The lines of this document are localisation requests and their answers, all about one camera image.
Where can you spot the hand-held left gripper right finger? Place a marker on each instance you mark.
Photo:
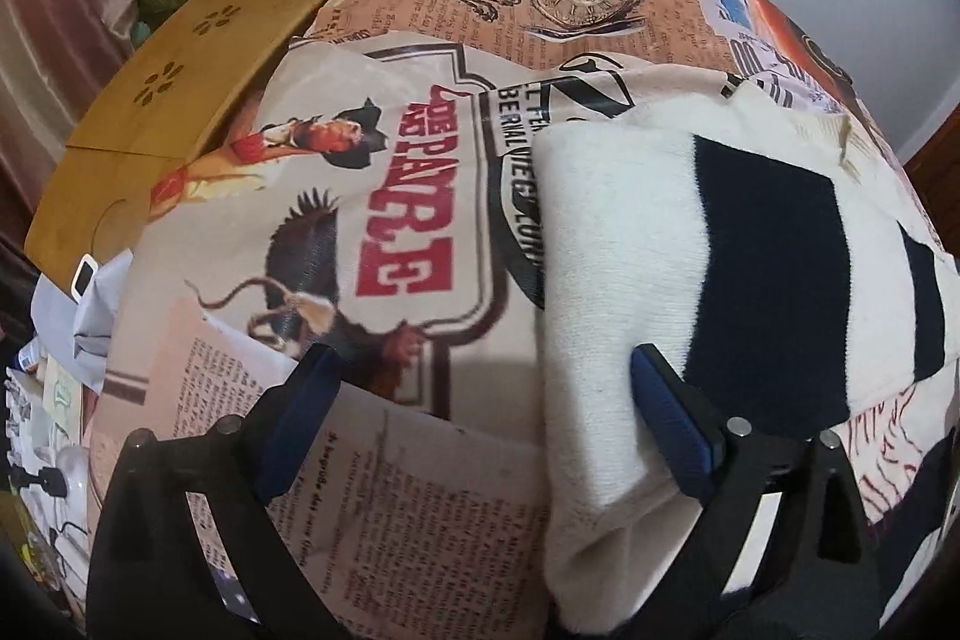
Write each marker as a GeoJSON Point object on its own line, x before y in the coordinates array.
{"type": "Point", "coordinates": [677, 434]}

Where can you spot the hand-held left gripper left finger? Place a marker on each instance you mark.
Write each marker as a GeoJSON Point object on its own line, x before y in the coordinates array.
{"type": "Point", "coordinates": [301, 419]}

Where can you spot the white sweater with dark stripes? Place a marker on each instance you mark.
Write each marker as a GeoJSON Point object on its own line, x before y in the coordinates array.
{"type": "Point", "coordinates": [615, 310]}

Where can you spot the pale grey cloth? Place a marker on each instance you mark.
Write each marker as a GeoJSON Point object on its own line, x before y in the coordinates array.
{"type": "Point", "coordinates": [90, 325]}

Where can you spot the small white device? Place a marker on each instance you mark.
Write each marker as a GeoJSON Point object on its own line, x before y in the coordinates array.
{"type": "Point", "coordinates": [84, 277]}

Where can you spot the printed blanket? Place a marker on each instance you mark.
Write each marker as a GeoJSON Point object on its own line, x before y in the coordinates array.
{"type": "Point", "coordinates": [420, 85]}

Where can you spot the wooden folding table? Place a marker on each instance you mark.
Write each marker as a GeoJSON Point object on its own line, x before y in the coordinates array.
{"type": "Point", "coordinates": [187, 70]}

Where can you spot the brown wooden furniture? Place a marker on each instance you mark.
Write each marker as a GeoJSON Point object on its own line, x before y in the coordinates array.
{"type": "Point", "coordinates": [937, 149]}

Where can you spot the pink curtain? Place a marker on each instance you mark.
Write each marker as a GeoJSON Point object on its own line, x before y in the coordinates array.
{"type": "Point", "coordinates": [52, 33]}

